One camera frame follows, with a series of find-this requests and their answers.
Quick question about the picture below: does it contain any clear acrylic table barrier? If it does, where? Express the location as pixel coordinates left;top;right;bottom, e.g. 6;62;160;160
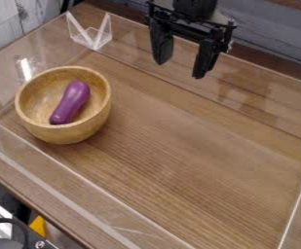
0;18;301;249

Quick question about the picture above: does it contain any yellow label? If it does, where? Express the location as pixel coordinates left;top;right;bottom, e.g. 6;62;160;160
29;215;48;237

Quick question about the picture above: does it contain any clear acrylic corner bracket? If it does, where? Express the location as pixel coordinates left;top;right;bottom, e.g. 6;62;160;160
66;12;113;51

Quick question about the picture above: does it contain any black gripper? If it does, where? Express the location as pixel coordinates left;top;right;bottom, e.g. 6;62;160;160
148;0;237;79

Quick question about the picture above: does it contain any brown wooden bowl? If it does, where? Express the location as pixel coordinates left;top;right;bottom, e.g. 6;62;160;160
16;66;113;144

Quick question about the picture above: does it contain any black cable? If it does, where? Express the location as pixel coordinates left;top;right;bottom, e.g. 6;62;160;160
0;217;30;249

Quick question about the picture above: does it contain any purple toy eggplant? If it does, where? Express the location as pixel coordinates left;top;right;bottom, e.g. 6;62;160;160
49;80;90;125

